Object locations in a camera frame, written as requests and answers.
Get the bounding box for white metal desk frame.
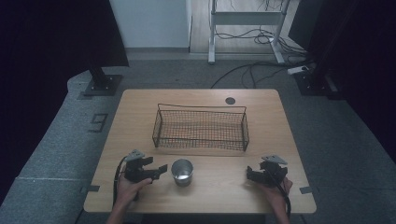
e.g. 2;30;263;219
207;0;292;65

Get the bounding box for person's left hand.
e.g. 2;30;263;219
116;170;154;207

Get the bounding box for person's right hand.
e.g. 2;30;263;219
259;176;294;209

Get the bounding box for black stand with base plate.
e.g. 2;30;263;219
82;63;124;97
293;60;344;101

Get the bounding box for black wire mesh basket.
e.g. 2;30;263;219
151;103;250;153

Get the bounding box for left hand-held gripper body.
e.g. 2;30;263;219
123;148;154;185

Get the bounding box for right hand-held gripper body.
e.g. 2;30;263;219
259;154;289;189

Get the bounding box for dark curtain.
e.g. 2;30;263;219
287;0;396;164
0;0;131;206

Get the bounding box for black floor cables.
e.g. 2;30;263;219
210;0;316;90

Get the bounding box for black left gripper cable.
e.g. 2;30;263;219
112;155;129;207

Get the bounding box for silver metal cup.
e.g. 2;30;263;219
170;158;194;188

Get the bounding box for white power strip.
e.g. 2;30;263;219
286;64;310;76

